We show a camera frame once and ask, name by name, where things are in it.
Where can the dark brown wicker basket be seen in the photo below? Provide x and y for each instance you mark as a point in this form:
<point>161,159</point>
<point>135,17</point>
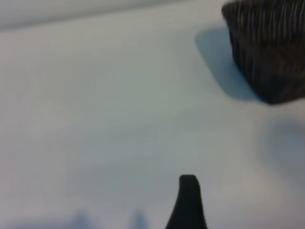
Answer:
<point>269,52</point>

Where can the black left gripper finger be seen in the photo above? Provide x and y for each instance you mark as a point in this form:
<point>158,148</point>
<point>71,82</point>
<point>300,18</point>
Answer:
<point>188,207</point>

